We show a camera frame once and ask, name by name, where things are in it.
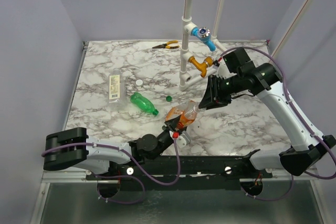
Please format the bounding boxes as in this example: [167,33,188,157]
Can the white round bottle cap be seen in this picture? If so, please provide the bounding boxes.
[135,79,143,87]

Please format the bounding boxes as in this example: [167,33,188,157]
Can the white PVC pipe frame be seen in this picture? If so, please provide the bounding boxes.
[178,0,315,91]

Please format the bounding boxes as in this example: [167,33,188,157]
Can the orange label tea bottle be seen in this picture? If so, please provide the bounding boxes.
[165,100,204,130]

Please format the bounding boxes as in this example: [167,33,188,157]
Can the yellow handled pliers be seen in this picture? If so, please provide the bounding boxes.
[152,40,180,49]

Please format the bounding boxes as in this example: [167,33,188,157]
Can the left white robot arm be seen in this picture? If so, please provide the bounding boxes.
[42,118,191,179]

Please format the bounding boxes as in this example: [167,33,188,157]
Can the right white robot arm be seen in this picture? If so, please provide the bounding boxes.
[198,61,335,178]

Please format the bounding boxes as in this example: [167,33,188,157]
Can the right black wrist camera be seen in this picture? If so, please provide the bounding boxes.
[222,47,256,78]

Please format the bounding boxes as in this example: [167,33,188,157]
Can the blue plastic faucet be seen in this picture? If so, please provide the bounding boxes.
[191,27,216,52]

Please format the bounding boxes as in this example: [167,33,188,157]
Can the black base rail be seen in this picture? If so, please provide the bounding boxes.
[99,154,273,194]

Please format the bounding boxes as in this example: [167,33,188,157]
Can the brass yellow faucet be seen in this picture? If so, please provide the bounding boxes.
[188,56,214,78]

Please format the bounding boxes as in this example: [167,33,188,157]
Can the green plastic bottle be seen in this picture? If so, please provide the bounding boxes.
[130,92,159,116]

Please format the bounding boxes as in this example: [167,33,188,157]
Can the clear square water bottle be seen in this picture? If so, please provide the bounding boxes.
[108,69,125,104]

